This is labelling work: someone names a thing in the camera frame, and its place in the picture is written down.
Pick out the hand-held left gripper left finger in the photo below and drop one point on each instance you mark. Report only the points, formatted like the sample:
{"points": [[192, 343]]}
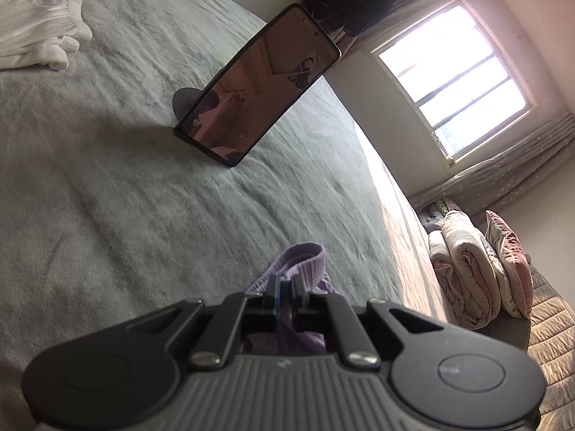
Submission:
{"points": [[275, 296]]}

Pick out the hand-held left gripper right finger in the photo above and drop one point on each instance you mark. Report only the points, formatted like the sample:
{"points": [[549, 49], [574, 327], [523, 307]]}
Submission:
{"points": [[297, 298]]}

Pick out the purple shirt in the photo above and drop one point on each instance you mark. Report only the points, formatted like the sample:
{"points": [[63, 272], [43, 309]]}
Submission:
{"points": [[305, 262]]}

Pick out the hanging pink clothes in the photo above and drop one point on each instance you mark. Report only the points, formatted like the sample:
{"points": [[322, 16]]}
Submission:
{"points": [[343, 38]]}

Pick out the folded beige pink quilt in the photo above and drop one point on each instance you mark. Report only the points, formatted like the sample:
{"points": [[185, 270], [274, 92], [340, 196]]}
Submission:
{"points": [[462, 269]]}

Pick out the dotted patterned cloth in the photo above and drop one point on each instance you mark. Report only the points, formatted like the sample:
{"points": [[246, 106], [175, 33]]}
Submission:
{"points": [[442, 211]]}

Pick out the white pillow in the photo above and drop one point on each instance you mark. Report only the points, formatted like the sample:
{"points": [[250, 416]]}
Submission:
{"points": [[496, 278]]}

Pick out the black smartphone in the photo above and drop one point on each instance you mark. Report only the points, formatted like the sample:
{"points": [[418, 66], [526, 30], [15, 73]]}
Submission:
{"points": [[256, 90]]}

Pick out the round black phone stand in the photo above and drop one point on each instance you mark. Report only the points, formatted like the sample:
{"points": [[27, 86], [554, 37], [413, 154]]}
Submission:
{"points": [[185, 101]]}

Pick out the pink pillow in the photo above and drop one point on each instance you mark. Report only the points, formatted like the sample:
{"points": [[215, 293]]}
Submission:
{"points": [[516, 269]]}

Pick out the beige curtain beside headboard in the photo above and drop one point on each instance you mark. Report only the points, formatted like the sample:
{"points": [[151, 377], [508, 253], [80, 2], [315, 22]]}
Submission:
{"points": [[503, 175]]}

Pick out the grey quilted headboard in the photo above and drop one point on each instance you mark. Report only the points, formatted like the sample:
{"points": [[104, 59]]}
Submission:
{"points": [[555, 345]]}

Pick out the window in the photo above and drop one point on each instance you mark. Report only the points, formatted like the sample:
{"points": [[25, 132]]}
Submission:
{"points": [[458, 81]]}

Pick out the hanging dark jacket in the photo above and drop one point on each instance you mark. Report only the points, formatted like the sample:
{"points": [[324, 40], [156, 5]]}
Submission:
{"points": [[359, 0]]}

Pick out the white ribbed garment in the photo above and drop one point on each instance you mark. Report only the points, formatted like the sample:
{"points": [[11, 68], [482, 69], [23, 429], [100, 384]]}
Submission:
{"points": [[40, 27]]}

